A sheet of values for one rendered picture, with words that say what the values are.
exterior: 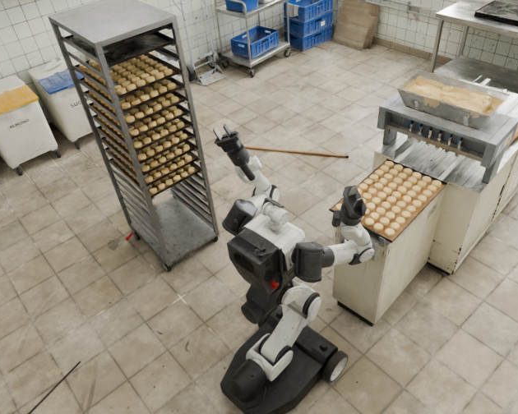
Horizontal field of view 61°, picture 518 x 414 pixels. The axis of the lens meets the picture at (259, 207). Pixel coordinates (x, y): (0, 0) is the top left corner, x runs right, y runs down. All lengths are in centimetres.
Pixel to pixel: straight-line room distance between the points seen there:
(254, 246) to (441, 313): 175
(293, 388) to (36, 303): 205
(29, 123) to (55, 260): 157
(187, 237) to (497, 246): 239
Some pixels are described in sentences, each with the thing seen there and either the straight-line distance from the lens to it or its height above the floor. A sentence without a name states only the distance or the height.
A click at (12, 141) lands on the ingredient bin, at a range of 499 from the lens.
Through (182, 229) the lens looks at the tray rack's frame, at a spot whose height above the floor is 15.
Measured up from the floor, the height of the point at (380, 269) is 63.
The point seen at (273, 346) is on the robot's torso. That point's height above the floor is 35.
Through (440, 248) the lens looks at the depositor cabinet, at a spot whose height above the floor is 27.
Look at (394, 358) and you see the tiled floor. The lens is 304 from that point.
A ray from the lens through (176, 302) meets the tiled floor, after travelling 334.
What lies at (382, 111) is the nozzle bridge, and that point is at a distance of 293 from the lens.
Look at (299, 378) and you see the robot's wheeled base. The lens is 274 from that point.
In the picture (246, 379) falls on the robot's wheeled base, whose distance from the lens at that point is 255.
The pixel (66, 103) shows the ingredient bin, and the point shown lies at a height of 55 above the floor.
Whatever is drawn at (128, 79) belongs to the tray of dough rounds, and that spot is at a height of 150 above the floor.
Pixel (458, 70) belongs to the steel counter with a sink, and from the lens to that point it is 573.
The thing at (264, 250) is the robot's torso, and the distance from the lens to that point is 187.
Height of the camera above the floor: 262
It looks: 42 degrees down
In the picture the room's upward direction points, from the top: 6 degrees counter-clockwise
